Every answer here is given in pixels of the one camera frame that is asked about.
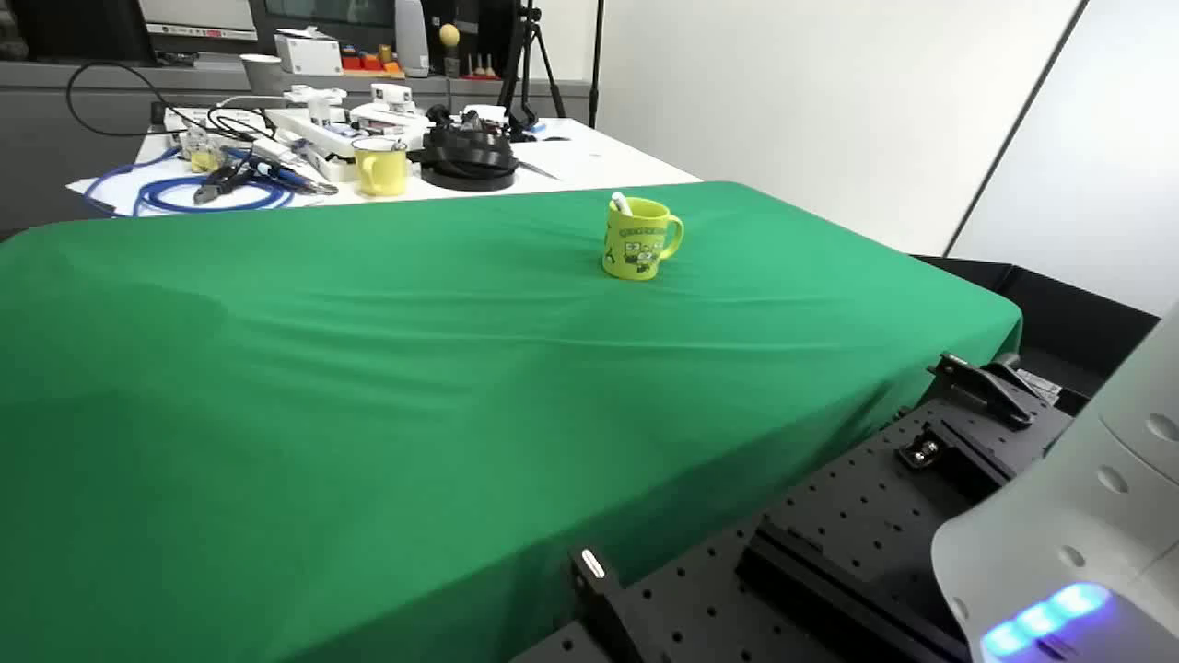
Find dark computer monitor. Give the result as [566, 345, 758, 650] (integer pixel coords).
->
[248, 0, 405, 56]

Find black clamp with white label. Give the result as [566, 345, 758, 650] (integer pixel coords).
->
[566, 543, 648, 663]

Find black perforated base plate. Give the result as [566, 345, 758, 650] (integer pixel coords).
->
[513, 387, 1075, 663]

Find plain yellow cup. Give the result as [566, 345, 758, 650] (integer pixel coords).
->
[350, 133, 414, 203]

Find white box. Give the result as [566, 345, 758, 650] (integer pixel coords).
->
[269, 21, 346, 81]

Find black camera tripod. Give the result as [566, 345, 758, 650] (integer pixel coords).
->
[497, 0, 572, 131]

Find black angled bracket clamp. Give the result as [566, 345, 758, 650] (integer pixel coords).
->
[927, 350, 1066, 430]

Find small black mount block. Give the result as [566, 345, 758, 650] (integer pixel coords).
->
[895, 422, 1003, 498]

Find black flat rail bar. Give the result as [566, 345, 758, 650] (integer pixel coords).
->
[733, 511, 975, 663]

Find black round headset device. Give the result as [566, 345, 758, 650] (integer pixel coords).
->
[416, 104, 523, 194]

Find black looped cable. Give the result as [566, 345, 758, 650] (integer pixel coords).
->
[61, 58, 172, 140]

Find black office chair back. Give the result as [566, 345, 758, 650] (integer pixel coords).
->
[5, 0, 158, 68]

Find green table cloth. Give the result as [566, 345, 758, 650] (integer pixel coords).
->
[0, 180, 1028, 663]

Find white small device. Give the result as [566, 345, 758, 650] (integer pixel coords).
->
[346, 81, 436, 140]

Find yellow cartoon print mug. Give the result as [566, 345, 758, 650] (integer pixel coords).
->
[598, 194, 689, 286]

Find blue coiled cable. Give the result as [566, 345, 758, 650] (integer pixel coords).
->
[82, 149, 303, 221]

